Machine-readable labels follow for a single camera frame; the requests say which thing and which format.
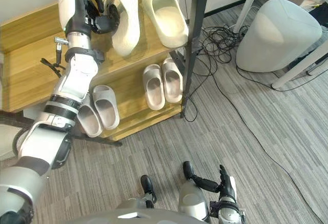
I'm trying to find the long black floor cable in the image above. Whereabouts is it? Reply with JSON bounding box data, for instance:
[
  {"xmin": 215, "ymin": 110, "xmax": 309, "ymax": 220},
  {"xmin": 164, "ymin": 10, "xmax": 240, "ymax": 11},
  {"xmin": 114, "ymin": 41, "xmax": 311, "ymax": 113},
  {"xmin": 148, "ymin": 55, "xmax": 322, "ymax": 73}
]
[{"xmin": 183, "ymin": 54, "xmax": 325, "ymax": 224}]

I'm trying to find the dark robot foot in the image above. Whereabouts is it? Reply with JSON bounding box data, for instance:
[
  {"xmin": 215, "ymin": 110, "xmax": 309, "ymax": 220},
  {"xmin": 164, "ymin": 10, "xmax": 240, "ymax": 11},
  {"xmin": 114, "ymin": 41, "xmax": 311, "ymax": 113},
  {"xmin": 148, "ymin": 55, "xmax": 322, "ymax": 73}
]
[
  {"xmin": 182, "ymin": 161, "xmax": 197, "ymax": 181},
  {"xmin": 140, "ymin": 174, "xmax": 157, "ymax": 205}
]

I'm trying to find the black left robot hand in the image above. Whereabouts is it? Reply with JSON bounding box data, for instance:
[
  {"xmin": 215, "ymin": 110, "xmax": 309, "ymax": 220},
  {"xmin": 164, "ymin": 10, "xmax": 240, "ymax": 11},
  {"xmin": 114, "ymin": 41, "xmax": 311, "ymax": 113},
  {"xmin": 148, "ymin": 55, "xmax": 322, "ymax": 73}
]
[{"xmin": 58, "ymin": 0, "xmax": 121, "ymax": 36}]

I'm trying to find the white plastic bin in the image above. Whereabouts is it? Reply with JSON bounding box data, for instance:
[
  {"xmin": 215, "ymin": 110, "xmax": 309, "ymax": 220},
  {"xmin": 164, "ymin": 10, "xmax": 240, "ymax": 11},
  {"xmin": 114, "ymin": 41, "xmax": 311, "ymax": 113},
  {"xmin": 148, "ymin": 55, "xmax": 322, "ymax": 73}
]
[{"xmin": 235, "ymin": 0, "xmax": 323, "ymax": 73}]

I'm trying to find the dark right robot foot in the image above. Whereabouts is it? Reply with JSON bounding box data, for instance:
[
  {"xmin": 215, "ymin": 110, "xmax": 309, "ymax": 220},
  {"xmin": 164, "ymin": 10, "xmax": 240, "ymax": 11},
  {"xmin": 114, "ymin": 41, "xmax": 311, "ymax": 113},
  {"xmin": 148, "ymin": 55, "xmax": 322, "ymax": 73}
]
[{"xmin": 182, "ymin": 161, "xmax": 197, "ymax": 181}]

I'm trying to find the dark left robot foot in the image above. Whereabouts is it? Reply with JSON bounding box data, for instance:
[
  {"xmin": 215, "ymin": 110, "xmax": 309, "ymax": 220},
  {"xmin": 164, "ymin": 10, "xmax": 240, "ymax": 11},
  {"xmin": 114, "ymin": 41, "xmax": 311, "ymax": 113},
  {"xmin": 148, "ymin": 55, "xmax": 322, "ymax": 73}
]
[{"xmin": 140, "ymin": 174, "xmax": 157, "ymax": 205}]

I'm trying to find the beige foam slipper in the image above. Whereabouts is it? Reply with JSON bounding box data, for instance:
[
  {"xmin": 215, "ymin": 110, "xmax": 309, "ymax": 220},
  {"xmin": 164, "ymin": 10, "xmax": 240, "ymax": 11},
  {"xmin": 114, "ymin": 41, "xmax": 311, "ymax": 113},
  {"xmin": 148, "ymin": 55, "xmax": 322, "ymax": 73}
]
[
  {"xmin": 161, "ymin": 57, "xmax": 183, "ymax": 104},
  {"xmin": 142, "ymin": 64, "xmax": 166, "ymax": 111}
]

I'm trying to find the cream foam slipper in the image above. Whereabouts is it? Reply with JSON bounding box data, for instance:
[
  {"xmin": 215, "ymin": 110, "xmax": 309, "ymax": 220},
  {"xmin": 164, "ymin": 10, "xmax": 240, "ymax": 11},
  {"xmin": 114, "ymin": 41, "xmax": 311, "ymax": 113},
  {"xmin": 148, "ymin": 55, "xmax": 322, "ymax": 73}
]
[
  {"xmin": 142, "ymin": 0, "xmax": 190, "ymax": 48},
  {"xmin": 103, "ymin": 0, "xmax": 141, "ymax": 57}
]

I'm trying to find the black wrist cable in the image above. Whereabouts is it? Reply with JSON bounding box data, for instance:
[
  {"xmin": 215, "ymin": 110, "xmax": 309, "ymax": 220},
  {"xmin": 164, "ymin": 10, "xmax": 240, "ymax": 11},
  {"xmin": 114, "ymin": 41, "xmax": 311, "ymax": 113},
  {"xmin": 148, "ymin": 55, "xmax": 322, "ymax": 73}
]
[{"xmin": 40, "ymin": 36, "xmax": 70, "ymax": 79}]

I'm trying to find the white table leg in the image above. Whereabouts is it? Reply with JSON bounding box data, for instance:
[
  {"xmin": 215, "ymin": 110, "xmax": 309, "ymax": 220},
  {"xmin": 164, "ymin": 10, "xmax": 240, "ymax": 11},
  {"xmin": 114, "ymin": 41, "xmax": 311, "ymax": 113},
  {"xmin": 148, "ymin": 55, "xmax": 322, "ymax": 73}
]
[
  {"xmin": 234, "ymin": 0, "xmax": 273, "ymax": 34},
  {"xmin": 272, "ymin": 38, "xmax": 328, "ymax": 90}
]

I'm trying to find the tangled black floor cable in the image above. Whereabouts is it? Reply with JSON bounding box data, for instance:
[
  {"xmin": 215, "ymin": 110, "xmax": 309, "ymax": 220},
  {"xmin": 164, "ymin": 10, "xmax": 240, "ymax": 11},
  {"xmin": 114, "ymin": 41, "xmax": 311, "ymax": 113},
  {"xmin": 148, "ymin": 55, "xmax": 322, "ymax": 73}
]
[{"xmin": 198, "ymin": 24, "xmax": 250, "ymax": 77}]

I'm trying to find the wooden shoe rack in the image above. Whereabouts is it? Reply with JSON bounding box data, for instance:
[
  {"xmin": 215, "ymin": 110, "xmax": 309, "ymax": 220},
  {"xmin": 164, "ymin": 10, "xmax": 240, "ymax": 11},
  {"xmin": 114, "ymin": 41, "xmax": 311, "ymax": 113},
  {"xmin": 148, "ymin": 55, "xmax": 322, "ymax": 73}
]
[{"xmin": 0, "ymin": 0, "xmax": 195, "ymax": 142}]

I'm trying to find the black metal post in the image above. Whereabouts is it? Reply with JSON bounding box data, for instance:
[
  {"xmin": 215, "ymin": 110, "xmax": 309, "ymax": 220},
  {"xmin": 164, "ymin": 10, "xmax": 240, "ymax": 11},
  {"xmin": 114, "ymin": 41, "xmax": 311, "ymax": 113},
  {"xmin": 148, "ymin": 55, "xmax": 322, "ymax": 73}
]
[{"xmin": 180, "ymin": 0, "xmax": 211, "ymax": 118}]

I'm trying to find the silver right robot leg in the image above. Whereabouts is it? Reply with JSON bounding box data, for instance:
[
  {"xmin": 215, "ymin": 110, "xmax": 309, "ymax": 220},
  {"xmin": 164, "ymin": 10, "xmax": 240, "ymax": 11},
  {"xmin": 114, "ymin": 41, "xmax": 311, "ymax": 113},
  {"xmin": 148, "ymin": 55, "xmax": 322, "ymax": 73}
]
[{"xmin": 177, "ymin": 179, "xmax": 211, "ymax": 222}]

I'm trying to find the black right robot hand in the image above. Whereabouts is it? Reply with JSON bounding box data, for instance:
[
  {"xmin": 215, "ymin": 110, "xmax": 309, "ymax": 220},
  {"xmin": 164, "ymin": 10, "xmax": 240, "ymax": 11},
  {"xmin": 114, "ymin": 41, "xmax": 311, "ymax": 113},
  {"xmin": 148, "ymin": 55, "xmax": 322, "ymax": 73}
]
[{"xmin": 193, "ymin": 164, "xmax": 238, "ymax": 198}]

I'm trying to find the grey foam slipper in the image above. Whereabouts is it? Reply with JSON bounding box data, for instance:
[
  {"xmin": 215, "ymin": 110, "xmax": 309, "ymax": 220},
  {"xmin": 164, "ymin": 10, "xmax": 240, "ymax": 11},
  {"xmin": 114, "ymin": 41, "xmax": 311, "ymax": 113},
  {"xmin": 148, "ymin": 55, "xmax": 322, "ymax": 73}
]
[
  {"xmin": 92, "ymin": 85, "xmax": 120, "ymax": 130},
  {"xmin": 76, "ymin": 94, "xmax": 103, "ymax": 138}
]

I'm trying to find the silver robot torso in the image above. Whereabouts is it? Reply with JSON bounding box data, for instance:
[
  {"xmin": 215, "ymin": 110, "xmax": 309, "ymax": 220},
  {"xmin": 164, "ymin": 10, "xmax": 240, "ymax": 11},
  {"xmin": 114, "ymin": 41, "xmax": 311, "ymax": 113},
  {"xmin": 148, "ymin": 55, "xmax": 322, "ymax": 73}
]
[{"xmin": 60, "ymin": 195, "xmax": 207, "ymax": 224}]

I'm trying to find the black bag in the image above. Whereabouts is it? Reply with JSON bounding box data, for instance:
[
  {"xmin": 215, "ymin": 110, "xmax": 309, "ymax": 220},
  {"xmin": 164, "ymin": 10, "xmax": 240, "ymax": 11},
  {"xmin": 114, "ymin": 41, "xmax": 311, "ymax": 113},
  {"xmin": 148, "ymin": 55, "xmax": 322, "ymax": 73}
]
[{"xmin": 308, "ymin": 1, "xmax": 328, "ymax": 28}]

